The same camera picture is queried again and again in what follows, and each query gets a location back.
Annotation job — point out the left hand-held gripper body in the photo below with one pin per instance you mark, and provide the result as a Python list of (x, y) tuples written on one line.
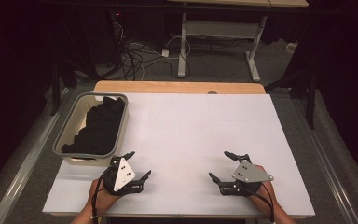
[(122, 177)]

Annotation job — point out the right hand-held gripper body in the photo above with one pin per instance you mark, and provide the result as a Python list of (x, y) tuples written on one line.
[(250, 175)]

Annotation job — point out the black garment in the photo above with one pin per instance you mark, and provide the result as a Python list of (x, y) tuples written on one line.
[(101, 127)]

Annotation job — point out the beige plastic basket grey rim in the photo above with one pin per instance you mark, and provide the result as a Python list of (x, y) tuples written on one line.
[(74, 123)]

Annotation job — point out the person's right hand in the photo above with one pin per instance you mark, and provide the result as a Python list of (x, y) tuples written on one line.
[(267, 194)]

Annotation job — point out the person's left hand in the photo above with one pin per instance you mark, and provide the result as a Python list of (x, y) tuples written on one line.
[(104, 200)]

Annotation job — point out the white table board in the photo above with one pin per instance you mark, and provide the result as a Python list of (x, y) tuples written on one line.
[(180, 130)]

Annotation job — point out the grey table grommet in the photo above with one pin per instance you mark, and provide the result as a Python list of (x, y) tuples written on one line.
[(212, 92)]

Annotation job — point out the wooden table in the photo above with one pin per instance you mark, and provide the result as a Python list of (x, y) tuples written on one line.
[(167, 87)]

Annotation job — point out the black stand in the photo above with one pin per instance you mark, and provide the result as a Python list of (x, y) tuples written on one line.
[(55, 93), (310, 102)]

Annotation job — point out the white power adapter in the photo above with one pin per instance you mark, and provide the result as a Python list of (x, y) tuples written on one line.
[(165, 53)]

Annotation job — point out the small white floor box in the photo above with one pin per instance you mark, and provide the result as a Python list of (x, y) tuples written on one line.
[(291, 47)]

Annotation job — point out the desk with white metal legs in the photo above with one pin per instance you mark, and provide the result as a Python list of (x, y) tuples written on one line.
[(220, 29)]

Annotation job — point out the metal floor rail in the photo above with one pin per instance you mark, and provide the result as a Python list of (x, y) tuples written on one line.
[(24, 161), (326, 161)]

